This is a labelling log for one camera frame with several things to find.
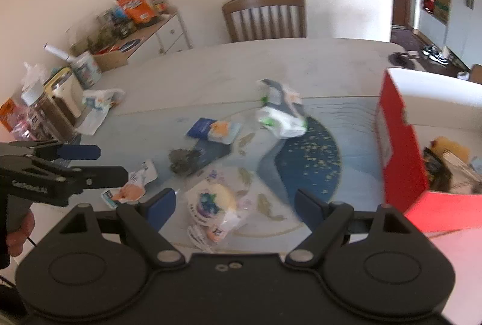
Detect orange snack packet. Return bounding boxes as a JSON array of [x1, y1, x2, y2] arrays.
[[0, 99, 23, 132]]

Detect white cylindrical roll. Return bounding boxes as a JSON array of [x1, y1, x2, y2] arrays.
[[44, 42, 74, 64]]

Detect white orange sausage packet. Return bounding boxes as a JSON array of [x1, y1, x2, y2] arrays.
[[101, 159, 158, 209]]

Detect white patterned mug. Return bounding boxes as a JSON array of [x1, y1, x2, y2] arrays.
[[71, 51, 103, 88]]

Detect black snack packet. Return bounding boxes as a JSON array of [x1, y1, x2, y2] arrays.
[[422, 147, 452, 192]]

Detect dark white sneakers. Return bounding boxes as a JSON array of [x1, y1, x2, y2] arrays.
[[422, 45, 450, 65]]

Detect dark grey crumpled wrapper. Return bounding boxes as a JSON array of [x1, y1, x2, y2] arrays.
[[169, 148, 201, 175]]

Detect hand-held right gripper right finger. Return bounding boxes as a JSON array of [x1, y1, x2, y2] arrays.
[[286, 189, 413, 266]]

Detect white blue tissue pack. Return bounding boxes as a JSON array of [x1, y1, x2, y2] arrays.
[[81, 88, 126, 111]]

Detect person's left hand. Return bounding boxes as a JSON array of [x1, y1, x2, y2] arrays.
[[5, 214, 36, 257]]

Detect clear plastic bag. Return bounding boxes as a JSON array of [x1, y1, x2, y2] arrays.
[[70, 18, 117, 55]]

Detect white wood wall cabinet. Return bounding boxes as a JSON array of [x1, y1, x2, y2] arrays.
[[414, 0, 482, 70]]

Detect glass jar with dark contents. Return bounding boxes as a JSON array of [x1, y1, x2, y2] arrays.
[[30, 92, 76, 143]]

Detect wooden tray box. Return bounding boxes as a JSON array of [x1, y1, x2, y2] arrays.
[[92, 45, 131, 72]]

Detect orange snack bag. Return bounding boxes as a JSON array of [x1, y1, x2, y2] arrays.
[[114, 0, 157, 24]]

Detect silver foil snack packet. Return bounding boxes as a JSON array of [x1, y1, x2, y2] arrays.
[[440, 149, 482, 184]]

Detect white green grey plastic bag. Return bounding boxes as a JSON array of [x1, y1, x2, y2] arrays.
[[256, 80, 309, 138]]

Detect white side cabinet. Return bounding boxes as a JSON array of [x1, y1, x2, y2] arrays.
[[94, 12, 192, 66]]

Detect blueberry bread packet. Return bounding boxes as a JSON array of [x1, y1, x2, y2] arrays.
[[186, 170, 249, 251]]

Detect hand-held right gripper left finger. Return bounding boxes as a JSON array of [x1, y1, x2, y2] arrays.
[[56, 188, 187, 266]]

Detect green printed cardboard box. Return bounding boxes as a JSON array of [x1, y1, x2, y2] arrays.
[[433, 0, 451, 22]]

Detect beige lidded container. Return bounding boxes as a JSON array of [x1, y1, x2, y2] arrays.
[[45, 67, 85, 118]]

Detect yellow bread packet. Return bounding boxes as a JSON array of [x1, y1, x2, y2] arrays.
[[431, 137, 471, 160]]

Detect blue round mat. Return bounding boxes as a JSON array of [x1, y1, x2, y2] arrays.
[[113, 38, 142, 50]]

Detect tissue packet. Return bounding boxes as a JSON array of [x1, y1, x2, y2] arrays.
[[75, 108, 111, 136]]

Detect white marble desktop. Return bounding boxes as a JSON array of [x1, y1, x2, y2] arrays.
[[23, 38, 482, 325]]

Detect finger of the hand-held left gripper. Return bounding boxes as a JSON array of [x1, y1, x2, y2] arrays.
[[8, 140, 102, 161], [36, 159, 129, 190]]

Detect blue white orange packet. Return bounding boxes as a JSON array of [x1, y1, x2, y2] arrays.
[[187, 117, 242, 145]]

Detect red cardboard box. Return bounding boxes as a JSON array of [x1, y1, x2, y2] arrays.
[[377, 68, 482, 233]]

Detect white crumpled plastic bag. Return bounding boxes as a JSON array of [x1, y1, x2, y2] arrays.
[[20, 61, 49, 105]]

